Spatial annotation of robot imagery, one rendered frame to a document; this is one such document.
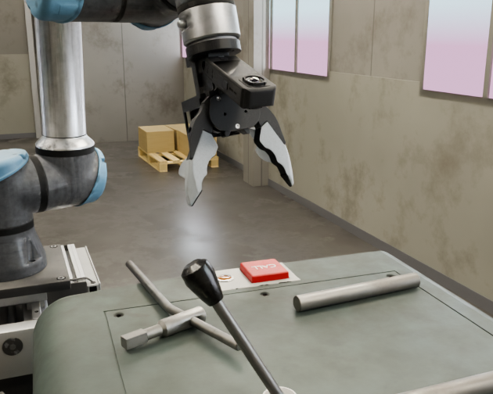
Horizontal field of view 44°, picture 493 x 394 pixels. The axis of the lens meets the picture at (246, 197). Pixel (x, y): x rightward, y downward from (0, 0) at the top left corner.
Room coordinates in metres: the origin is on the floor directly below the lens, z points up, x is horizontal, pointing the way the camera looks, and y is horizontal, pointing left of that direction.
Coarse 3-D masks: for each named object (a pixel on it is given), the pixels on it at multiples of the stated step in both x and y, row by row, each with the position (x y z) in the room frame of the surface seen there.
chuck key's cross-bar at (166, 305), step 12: (132, 264) 0.89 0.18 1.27; (144, 276) 0.84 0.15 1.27; (156, 288) 0.79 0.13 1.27; (156, 300) 0.77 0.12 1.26; (168, 312) 0.72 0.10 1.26; (180, 312) 0.71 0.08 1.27; (192, 324) 0.68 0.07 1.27; (204, 324) 0.67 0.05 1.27; (216, 336) 0.65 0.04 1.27; (228, 336) 0.64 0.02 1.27
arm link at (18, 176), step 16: (0, 160) 1.10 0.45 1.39; (16, 160) 1.11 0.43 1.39; (32, 160) 1.15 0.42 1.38; (0, 176) 1.08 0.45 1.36; (16, 176) 1.10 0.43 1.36; (32, 176) 1.13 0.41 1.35; (0, 192) 1.08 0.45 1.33; (16, 192) 1.10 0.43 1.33; (32, 192) 1.12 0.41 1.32; (0, 208) 1.08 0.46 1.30; (16, 208) 1.10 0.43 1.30; (32, 208) 1.13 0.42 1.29; (0, 224) 1.08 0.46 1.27; (16, 224) 1.09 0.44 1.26
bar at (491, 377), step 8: (472, 376) 0.55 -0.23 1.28; (480, 376) 0.55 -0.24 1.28; (488, 376) 0.55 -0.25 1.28; (440, 384) 0.54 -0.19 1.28; (448, 384) 0.54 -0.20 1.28; (456, 384) 0.54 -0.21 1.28; (464, 384) 0.54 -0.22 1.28; (472, 384) 0.54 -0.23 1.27; (480, 384) 0.54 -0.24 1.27; (488, 384) 0.54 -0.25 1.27; (408, 392) 0.52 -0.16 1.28; (416, 392) 0.52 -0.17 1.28; (424, 392) 0.52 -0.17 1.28; (432, 392) 0.52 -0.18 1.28; (440, 392) 0.52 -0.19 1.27; (448, 392) 0.53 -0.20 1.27; (456, 392) 0.53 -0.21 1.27; (464, 392) 0.53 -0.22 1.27; (472, 392) 0.53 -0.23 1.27; (480, 392) 0.54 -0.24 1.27; (488, 392) 0.54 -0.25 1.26
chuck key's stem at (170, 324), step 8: (184, 312) 0.70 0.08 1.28; (192, 312) 0.70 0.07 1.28; (200, 312) 0.70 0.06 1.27; (160, 320) 0.68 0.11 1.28; (168, 320) 0.68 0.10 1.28; (176, 320) 0.68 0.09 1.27; (184, 320) 0.68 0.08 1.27; (152, 328) 0.66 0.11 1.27; (160, 328) 0.67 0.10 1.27; (168, 328) 0.67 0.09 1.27; (176, 328) 0.67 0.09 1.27; (184, 328) 0.68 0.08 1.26; (128, 336) 0.64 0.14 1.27; (136, 336) 0.64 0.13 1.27; (144, 336) 0.65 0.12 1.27; (152, 336) 0.66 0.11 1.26; (128, 344) 0.63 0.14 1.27; (136, 344) 0.64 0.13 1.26
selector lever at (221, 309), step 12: (216, 312) 0.55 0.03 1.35; (228, 312) 0.55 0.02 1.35; (228, 324) 0.54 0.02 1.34; (240, 336) 0.54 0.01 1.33; (240, 348) 0.54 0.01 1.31; (252, 348) 0.54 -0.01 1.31; (252, 360) 0.54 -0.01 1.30; (264, 372) 0.54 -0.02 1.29; (264, 384) 0.54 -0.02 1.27; (276, 384) 0.54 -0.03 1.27
